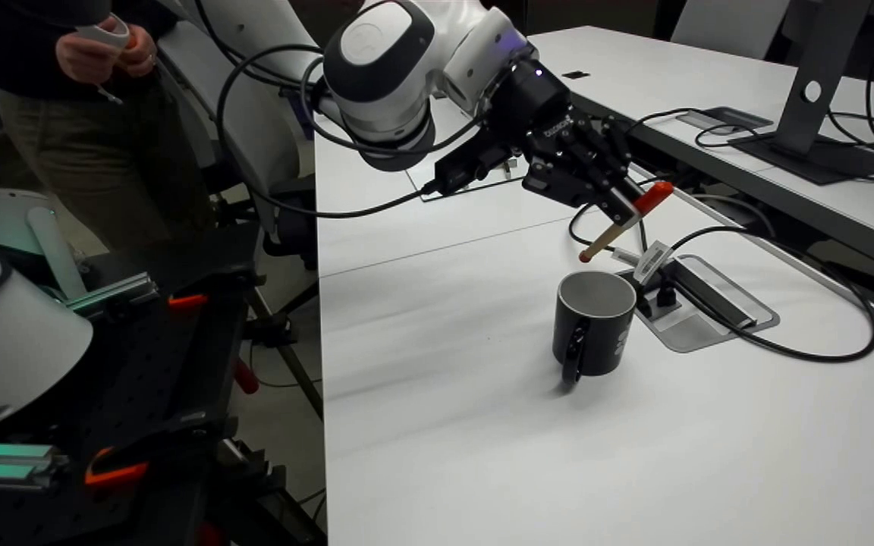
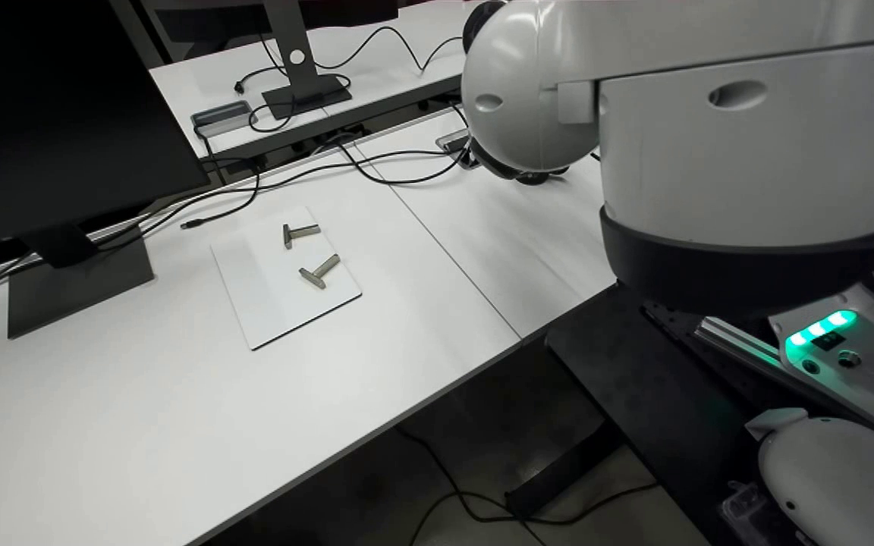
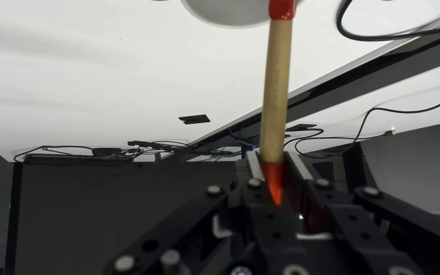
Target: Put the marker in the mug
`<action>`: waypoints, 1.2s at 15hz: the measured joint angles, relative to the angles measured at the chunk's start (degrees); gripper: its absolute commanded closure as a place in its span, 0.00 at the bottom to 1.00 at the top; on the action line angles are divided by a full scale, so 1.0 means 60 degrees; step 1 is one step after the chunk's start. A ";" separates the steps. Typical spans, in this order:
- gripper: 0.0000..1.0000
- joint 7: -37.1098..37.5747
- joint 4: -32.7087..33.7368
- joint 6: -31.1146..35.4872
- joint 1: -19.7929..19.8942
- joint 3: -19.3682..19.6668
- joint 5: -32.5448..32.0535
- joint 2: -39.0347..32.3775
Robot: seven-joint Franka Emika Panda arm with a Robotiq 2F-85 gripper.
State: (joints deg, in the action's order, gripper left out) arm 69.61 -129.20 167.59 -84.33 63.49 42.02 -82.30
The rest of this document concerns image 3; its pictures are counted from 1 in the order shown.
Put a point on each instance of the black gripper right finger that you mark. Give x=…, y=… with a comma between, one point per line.
x=374, y=229

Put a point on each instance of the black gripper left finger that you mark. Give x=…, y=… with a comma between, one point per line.
x=206, y=229

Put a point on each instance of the tan marker with red cap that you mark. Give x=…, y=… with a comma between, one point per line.
x=276, y=91

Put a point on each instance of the white chair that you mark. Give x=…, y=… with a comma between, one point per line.
x=413, y=168

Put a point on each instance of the small flat black item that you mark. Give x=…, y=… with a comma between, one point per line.
x=195, y=117

